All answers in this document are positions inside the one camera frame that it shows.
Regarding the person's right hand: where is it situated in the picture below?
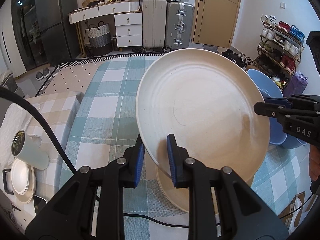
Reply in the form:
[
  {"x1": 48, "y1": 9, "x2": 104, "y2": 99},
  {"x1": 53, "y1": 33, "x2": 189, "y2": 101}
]
[{"x1": 309, "y1": 146, "x2": 320, "y2": 181}]

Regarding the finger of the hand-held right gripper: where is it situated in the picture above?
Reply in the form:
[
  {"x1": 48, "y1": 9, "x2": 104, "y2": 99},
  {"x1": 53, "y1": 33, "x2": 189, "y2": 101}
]
[
  {"x1": 263, "y1": 94, "x2": 320, "y2": 108},
  {"x1": 253, "y1": 101, "x2": 320, "y2": 126}
]

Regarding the white tumbler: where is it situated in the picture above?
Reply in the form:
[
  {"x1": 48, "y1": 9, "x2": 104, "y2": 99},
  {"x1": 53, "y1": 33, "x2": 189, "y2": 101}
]
[{"x1": 10, "y1": 130, "x2": 49, "y2": 171}]

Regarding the stack of white plates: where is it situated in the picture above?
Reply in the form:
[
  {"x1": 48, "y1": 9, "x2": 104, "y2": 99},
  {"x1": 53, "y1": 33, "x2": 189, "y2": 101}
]
[{"x1": 14, "y1": 165, "x2": 37, "y2": 204}]

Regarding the beige suitcase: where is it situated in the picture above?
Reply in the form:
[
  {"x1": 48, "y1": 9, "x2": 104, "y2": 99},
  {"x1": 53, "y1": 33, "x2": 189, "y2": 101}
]
[{"x1": 142, "y1": 0, "x2": 167, "y2": 51}]

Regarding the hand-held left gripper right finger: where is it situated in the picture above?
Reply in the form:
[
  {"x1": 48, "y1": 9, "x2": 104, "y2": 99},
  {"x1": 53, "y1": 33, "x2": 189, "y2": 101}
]
[{"x1": 166, "y1": 134, "x2": 290, "y2": 240}]

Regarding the thin black cable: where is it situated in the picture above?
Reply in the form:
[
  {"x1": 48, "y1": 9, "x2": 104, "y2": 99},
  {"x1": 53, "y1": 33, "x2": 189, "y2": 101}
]
[{"x1": 123, "y1": 213, "x2": 193, "y2": 228}]

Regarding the beige checked cloth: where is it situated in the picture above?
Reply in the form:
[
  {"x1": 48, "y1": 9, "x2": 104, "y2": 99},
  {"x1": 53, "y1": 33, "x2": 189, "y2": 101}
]
[{"x1": 0, "y1": 91, "x2": 84, "y2": 205}]

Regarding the pile of dark shoes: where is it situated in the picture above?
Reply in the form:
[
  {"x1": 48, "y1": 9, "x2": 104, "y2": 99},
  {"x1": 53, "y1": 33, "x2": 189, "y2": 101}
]
[{"x1": 221, "y1": 48, "x2": 252, "y2": 67}]

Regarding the patterned floor rug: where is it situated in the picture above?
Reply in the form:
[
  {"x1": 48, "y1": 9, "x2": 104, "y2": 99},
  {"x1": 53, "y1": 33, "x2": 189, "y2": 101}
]
[{"x1": 35, "y1": 52, "x2": 166, "y2": 97}]

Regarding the white wardrobe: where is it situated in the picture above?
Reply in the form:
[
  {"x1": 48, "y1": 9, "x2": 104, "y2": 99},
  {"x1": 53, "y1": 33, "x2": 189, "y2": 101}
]
[{"x1": 0, "y1": 4, "x2": 19, "y2": 78}]

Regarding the cream round plate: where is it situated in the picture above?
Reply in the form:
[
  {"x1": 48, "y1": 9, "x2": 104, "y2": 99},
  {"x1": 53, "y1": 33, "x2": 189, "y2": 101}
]
[
  {"x1": 136, "y1": 48, "x2": 271, "y2": 187},
  {"x1": 155, "y1": 164, "x2": 253, "y2": 213}
]

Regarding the woven laundry basket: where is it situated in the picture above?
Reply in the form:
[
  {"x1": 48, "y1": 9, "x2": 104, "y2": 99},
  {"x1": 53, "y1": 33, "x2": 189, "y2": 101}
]
[{"x1": 85, "y1": 21, "x2": 113, "y2": 57}]

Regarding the silver suitcase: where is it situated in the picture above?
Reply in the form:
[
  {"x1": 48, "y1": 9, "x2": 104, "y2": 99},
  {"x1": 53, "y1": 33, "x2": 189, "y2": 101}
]
[{"x1": 165, "y1": 1, "x2": 195, "y2": 51}]

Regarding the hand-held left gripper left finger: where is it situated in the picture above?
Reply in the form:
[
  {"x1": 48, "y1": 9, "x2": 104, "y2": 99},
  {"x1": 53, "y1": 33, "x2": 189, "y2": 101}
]
[{"x1": 25, "y1": 134, "x2": 146, "y2": 240}]

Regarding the dark glass cabinet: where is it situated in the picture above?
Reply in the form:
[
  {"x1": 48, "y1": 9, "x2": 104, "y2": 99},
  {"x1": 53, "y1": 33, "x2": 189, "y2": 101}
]
[{"x1": 10, "y1": 0, "x2": 47, "y2": 72}]

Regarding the wooden shoe rack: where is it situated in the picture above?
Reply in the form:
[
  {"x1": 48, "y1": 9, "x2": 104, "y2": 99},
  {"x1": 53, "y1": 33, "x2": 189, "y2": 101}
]
[{"x1": 253, "y1": 20, "x2": 305, "y2": 81}]

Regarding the purple bag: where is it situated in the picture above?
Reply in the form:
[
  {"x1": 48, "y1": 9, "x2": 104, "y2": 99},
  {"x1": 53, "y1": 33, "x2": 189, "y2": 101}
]
[{"x1": 282, "y1": 70, "x2": 309, "y2": 98}]

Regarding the white dressing table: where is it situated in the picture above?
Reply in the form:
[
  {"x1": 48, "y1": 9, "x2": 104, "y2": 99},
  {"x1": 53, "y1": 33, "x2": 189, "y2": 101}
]
[{"x1": 68, "y1": 0, "x2": 144, "y2": 58}]

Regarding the shoe rack with shoes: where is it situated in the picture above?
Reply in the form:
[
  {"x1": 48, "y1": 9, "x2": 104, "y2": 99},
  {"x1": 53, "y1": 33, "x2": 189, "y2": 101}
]
[{"x1": 257, "y1": 14, "x2": 306, "y2": 76}]

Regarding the dark grey refrigerator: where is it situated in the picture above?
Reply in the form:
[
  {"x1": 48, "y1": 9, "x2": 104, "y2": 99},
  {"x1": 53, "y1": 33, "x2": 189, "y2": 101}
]
[{"x1": 34, "y1": 0, "x2": 81, "y2": 66}]

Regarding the grey door mat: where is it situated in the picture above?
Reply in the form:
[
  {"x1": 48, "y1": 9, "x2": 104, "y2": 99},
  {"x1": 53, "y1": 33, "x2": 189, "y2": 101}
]
[{"x1": 202, "y1": 44, "x2": 219, "y2": 54}]

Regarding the small white plate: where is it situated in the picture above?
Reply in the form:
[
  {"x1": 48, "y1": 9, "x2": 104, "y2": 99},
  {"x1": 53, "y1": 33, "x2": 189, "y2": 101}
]
[{"x1": 11, "y1": 159, "x2": 32, "y2": 195}]

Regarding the brown cardboard box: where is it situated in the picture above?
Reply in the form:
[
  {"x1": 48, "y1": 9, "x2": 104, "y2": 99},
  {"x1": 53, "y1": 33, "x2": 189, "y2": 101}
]
[{"x1": 278, "y1": 191, "x2": 307, "y2": 231}]

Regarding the tan wooden door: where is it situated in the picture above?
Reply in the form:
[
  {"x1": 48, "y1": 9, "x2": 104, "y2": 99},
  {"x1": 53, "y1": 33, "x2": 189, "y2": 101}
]
[{"x1": 192, "y1": 0, "x2": 242, "y2": 50}]

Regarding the thick black cable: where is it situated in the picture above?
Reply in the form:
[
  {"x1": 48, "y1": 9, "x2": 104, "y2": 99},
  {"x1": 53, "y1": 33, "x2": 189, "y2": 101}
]
[{"x1": 0, "y1": 87, "x2": 78, "y2": 176}]

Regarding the teal checked tablecloth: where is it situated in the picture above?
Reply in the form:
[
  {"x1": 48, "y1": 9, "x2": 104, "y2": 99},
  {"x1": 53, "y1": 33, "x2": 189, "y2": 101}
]
[{"x1": 67, "y1": 54, "x2": 313, "y2": 240}]

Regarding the blue bowl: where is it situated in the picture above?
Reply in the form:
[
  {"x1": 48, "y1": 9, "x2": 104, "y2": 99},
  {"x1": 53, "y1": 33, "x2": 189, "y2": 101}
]
[
  {"x1": 287, "y1": 132, "x2": 307, "y2": 148},
  {"x1": 247, "y1": 69, "x2": 288, "y2": 146}
]

